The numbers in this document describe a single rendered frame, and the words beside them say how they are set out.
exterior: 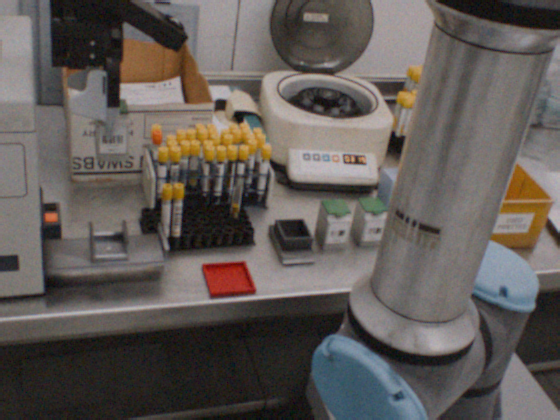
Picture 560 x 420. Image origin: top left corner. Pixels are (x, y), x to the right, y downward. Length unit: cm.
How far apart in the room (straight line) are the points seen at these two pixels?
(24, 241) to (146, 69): 62
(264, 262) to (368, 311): 52
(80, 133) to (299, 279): 44
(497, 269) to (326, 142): 64
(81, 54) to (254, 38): 77
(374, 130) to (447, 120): 82
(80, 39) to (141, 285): 37
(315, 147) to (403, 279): 76
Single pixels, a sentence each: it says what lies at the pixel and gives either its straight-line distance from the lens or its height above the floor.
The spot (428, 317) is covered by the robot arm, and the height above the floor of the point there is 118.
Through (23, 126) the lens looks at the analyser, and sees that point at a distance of 90.
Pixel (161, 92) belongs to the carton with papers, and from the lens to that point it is 147.
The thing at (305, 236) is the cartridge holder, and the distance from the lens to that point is 116.
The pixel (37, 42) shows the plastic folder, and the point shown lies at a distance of 152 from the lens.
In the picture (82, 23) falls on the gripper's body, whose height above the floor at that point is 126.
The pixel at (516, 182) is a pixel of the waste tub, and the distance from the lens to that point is 138.
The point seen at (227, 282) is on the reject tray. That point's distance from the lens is 107.
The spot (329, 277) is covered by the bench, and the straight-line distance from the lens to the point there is 112.
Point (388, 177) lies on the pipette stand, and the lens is 122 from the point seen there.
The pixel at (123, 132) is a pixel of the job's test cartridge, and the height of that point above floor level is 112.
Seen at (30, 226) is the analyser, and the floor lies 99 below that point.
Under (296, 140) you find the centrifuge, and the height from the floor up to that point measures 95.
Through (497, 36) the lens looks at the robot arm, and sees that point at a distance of 49.
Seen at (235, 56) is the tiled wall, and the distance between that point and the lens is 161.
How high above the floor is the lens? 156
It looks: 33 degrees down
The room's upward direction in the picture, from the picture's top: 10 degrees clockwise
